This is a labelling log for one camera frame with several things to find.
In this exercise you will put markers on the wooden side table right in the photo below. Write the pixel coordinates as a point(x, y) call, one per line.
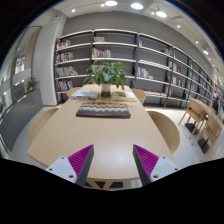
point(197, 112)

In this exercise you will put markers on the wooden chair far right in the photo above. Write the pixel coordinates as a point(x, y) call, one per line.
point(140, 94)

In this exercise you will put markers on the wooden chair near right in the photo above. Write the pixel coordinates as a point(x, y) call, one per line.
point(167, 128)

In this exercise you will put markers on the open book stack left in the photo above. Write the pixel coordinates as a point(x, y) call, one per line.
point(85, 94)

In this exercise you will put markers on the zigzag patterned folded towel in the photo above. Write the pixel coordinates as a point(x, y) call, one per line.
point(104, 110)

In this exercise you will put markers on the yellow-green book on table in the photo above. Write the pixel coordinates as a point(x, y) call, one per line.
point(123, 96)

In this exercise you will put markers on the wooden chair at side table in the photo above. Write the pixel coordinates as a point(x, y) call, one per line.
point(207, 135)

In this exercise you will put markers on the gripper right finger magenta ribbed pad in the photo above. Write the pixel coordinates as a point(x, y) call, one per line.
point(151, 167)

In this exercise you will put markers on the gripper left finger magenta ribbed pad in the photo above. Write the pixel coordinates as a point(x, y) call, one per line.
point(74, 168)

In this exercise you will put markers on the large grey bookshelf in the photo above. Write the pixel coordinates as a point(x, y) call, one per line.
point(168, 76)

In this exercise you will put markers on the wooden chair near left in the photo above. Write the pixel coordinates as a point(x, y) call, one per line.
point(39, 123)

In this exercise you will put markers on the green potted plant white pot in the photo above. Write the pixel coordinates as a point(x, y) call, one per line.
point(105, 74)

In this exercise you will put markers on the small plant by window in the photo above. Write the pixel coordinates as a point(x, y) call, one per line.
point(31, 84)

